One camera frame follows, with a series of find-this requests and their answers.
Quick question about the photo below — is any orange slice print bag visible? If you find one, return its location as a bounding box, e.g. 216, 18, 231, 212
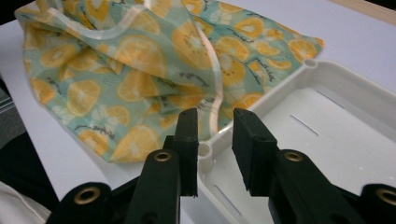
13, 0, 325, 164

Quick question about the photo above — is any wooden table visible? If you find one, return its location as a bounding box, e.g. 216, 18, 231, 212
330, 0, 396, 26

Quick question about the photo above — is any white table sheet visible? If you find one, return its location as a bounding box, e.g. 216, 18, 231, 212
0, 0, 396, 224

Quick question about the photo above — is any white plastic tray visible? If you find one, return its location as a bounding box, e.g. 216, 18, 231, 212
195, 58, 396, 224

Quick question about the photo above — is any white garment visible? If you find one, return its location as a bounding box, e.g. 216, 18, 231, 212
0, 181, 52, 224

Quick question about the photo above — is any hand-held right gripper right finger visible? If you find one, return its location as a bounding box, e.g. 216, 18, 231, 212
232, 107, 367, 224

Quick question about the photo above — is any dark cloth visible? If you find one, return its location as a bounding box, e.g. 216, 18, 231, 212
0, 130, 62, 213

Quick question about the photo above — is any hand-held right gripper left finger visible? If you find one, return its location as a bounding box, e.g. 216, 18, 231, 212
124, 107, 200, 224

